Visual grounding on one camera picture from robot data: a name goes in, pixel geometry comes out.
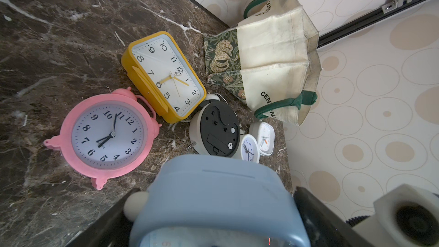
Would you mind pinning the small white round clock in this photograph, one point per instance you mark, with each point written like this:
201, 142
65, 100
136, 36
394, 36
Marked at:
248, 149

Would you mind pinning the cream canvas tote bag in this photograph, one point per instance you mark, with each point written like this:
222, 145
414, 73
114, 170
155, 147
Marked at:
269, 60

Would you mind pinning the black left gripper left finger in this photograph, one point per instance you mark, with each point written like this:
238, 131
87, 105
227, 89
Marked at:
112, 229

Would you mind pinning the white square orange-number clock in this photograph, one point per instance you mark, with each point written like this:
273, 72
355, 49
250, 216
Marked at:
264, 135

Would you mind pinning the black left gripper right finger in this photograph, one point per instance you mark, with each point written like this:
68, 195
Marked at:
323, 227

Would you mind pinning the white clock black back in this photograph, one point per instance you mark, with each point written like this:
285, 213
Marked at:
215, 128

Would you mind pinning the pink twin-bell alarm clock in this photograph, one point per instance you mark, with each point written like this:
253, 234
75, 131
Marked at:
107, 136

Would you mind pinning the yellow square alarm clock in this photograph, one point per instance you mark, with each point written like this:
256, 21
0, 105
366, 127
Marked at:
160, 71

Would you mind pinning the blue square clock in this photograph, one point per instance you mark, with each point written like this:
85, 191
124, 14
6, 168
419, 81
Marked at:
210, 201

